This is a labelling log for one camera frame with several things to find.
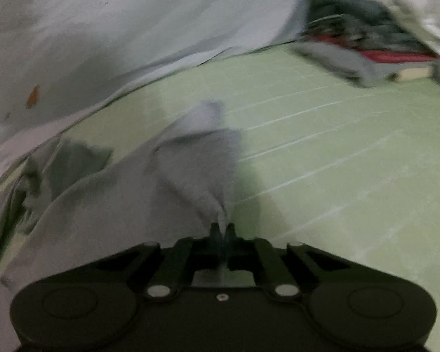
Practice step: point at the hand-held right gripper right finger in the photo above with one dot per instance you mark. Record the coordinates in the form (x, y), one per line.
(231, 231)

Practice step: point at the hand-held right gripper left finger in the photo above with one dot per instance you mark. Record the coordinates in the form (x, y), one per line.
(215, 231)

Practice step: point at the grey pants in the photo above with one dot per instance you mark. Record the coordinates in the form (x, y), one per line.
(113, 198)

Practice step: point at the white carrot print blanket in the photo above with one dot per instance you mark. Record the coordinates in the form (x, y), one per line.
(132, 25)

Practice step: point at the red cloth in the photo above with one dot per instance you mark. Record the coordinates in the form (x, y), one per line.
(388, 57)

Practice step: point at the tan flat object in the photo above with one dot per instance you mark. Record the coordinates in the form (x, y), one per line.
(414, 73)

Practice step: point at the dark green cloth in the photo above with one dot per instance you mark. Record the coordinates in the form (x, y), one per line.
(352, 11)

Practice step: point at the white fluffy cloth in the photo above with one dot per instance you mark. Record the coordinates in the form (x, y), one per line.
(407, 3)

